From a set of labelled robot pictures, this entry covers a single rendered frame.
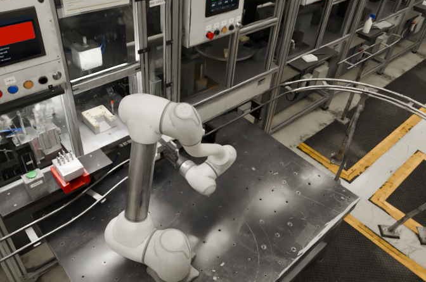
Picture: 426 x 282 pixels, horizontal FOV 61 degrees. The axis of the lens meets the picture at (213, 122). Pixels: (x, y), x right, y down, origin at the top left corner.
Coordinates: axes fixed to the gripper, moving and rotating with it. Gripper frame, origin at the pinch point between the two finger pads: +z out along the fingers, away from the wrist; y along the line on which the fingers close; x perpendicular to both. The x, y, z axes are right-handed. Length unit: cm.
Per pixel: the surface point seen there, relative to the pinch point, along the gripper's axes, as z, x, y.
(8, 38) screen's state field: 15, 57, 73
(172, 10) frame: 19, -20, 67
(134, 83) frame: 36.0, -6.1, 19.7
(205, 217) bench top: -39.6, 0.2, -23.0
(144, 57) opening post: 19.5, -3.0, 45.1
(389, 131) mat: -44, -256, -89
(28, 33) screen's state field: 15, 50, 74
